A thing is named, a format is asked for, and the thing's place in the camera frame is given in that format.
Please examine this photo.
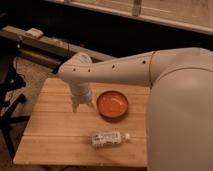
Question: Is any small white box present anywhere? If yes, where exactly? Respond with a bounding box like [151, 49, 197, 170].
[26, 28, 43, 38]

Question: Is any wooden table board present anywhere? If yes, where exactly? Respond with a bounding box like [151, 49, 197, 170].
[14, 78, 149, 167]

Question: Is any black tripod stand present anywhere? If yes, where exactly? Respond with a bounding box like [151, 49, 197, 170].
[0, 54, 32, 160]

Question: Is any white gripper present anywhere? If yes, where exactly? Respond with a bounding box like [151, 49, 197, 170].
[69, 83, 94, 112]

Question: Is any orange ceramic bowl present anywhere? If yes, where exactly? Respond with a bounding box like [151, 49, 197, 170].
[96, 91, 129, 119]

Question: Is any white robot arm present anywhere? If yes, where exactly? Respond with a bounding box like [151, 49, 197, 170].
[58, 48, 213, 171]

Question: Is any long wooden beam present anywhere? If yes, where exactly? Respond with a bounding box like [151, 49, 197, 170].
[0, 26, 113, 68]

